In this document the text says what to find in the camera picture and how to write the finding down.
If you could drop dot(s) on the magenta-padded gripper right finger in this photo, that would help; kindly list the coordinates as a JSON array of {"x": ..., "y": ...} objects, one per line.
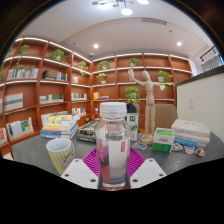
[{"x": 148, "y": 171}]

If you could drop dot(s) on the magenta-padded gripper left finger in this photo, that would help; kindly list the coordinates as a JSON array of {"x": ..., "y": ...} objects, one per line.
[{"x": 78, "y": 171}]

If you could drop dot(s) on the clear plastic water bottle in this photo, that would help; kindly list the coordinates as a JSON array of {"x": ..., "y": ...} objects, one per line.
[{"x": 112, "y": 156}]

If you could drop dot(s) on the yellow striped white mug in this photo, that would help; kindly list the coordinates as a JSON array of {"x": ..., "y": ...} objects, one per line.
[{"x": 58, "y": 155}]

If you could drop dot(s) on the small round badge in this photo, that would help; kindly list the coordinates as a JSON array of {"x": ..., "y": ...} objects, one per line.
[
  {"x": 189, "y": 150},
  {"x": 139, "y": 146},
  {"x": 177, "y": 147},
  {"x": 200, "y": 152}
]

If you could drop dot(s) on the small green white box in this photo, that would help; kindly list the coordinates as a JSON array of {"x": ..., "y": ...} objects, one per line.
[{"x": 163, "y": 140}]

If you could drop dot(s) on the dark thick book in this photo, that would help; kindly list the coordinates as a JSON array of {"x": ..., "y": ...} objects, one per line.
[{"x": 86, "y": 136}]

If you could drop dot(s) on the blue-spined white book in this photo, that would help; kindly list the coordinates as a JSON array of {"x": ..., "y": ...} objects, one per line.
[{"x": 186, "y": 142}]

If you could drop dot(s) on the tall green white carton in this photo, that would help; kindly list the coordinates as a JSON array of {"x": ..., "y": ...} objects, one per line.
[{"x": 134, "y": 125}]

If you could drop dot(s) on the colourful book stack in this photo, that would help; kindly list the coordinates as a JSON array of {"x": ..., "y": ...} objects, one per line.
[{"x": 58, "y": 126}]

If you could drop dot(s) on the thin white book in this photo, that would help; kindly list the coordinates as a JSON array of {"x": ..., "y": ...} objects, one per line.
[{"x": 193, "y": 137}]

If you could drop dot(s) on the tan upholstered chair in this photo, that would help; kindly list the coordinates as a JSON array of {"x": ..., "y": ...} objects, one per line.
[{"x": 166, "y": 115}]

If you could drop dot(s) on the wooden artist mannequin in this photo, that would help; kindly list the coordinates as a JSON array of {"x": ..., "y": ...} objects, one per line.
[{"x": 150, "y": 100}]

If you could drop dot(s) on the wooden shelf unit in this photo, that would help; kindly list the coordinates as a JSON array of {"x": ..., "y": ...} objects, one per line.
[{"x": 83, "y": 83}]

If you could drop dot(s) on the grey curtain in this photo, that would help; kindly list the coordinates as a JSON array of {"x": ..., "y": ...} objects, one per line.
[{"x": 213, "y": 63}]

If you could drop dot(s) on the recessed ceiling spotlight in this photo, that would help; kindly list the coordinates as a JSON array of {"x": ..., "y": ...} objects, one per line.
[
  {"x": 96, "y": 46},
  {"x": 179, "y": 43}
]

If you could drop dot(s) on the ceiling air vent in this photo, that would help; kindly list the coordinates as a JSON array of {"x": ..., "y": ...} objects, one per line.
[{"x": 154, "y": 21}]

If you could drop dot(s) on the branched ceiling lamp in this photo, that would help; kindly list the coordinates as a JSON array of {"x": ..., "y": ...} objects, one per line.
[{"x": 126, "y": 8}]

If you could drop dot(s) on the white wall switch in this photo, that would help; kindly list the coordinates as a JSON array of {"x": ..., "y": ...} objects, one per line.
[{"x": 191, "y": 102}]

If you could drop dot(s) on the black curtain rail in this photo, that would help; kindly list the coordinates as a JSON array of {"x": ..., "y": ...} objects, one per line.
[{"x": 207, "y": 53}]

